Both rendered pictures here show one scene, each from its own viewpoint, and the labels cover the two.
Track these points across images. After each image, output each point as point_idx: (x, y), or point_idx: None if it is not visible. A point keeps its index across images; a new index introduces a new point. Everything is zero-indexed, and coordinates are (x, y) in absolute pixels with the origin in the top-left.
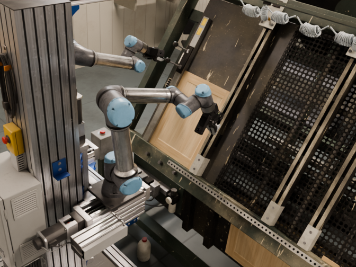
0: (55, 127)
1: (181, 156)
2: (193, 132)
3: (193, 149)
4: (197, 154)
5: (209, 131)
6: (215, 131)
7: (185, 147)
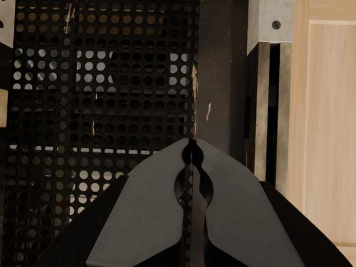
0: None
1: (347, 14)
2: (346, 104)
3: (317, 56)
4: (290, 39)
5: (220, 159)
6: (95, 203)
7: (348, 47)
